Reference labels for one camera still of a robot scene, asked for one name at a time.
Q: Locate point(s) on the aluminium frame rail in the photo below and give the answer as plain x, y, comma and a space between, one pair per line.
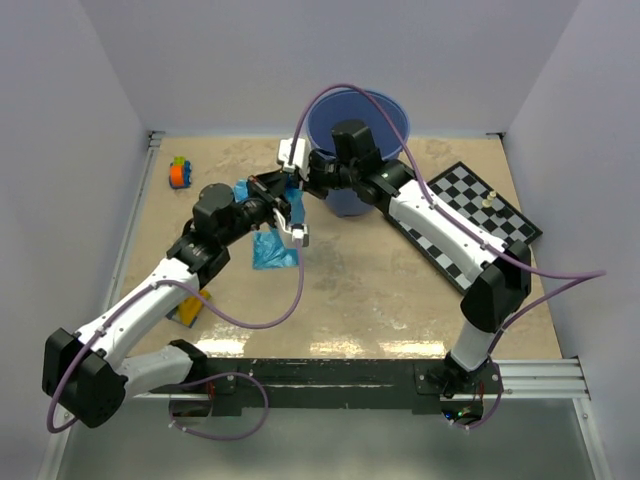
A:
540, 380

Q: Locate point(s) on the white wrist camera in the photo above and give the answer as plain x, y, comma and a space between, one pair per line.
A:
293, 156
297, 235

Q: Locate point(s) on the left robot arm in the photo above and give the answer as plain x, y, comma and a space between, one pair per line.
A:
199, 255

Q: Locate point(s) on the single blue trash bag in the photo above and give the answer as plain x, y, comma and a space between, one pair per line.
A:
269, 251

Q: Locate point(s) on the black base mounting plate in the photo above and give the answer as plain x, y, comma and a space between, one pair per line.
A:
423, 386

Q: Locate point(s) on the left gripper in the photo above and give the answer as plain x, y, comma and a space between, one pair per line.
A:
271, 201

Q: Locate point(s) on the white chess piece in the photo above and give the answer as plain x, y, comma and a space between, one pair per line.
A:
489, 200

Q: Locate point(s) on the blue plastic trash bin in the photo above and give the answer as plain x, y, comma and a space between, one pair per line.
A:
364, 129

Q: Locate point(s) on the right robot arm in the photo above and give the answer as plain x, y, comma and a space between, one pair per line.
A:
498, 273

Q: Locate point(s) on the orange blue toy car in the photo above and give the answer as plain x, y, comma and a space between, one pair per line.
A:
180, 172

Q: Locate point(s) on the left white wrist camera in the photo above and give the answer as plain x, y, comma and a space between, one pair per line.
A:
297, 235

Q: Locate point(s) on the yellow blue toy block pile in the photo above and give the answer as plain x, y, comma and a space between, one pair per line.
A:
186, 312

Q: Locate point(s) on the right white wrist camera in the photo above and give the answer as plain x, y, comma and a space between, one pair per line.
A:
293, 156

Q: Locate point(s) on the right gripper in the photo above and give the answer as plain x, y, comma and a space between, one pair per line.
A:
310, 185

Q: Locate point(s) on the blue trash bag roll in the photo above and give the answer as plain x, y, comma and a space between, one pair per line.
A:
240, 191

